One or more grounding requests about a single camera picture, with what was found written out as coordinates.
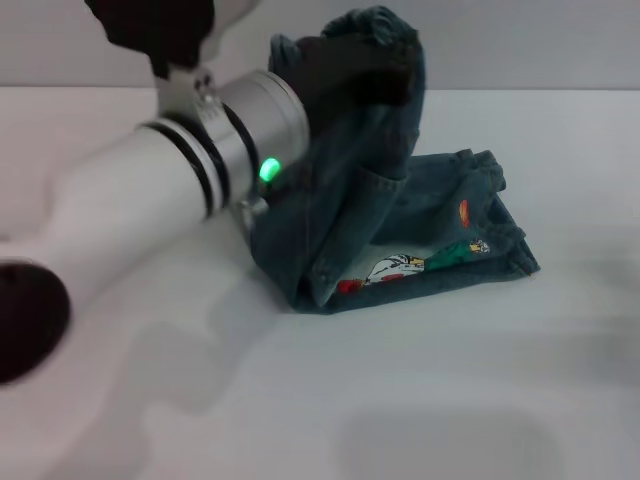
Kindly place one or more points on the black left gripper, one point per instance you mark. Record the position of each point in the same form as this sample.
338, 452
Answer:
350, 70

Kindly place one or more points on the blue denim shorts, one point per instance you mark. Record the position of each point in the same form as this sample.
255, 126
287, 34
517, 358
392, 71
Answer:
420, 230

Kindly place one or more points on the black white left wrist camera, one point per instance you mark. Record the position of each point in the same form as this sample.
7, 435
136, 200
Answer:
150, 25

